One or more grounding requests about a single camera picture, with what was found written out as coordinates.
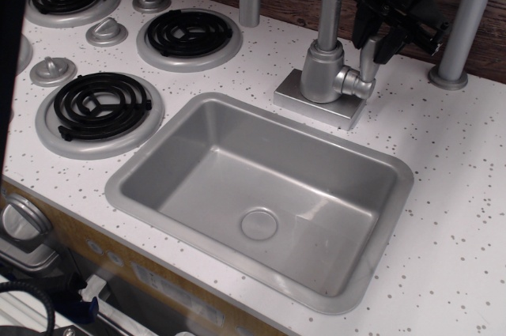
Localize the silver knob middle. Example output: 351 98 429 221
85 17 128 47

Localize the silver faucet lever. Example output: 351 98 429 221
334 36 381 100

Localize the silver oven handle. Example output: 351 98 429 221
1 240 60 275

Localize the back left stove burner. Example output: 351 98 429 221
25 0 121 28

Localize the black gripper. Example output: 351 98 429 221
352 0 450 64

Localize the black braided cable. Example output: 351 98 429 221
0 278 59 333

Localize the back right stove burner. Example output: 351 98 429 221
136 9 242 73

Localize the silver oven dial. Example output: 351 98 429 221
1 194 52 253

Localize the left edge stove burner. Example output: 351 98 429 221
17 35 32 75

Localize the silver knob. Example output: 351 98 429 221
85 17 128 47
29 57 77 88
132 0 172 13

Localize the grey sink basin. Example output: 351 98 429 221
105 92 413 315

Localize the silver knob front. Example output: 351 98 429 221
29 57 77 88

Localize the silver toy faucet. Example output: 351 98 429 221
238 0 380 131

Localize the silver knob back right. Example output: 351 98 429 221
132 0 172 13

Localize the grey support pole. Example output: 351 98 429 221
429 0 488 91

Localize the front right stove burner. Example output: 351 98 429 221
36 72 164 160

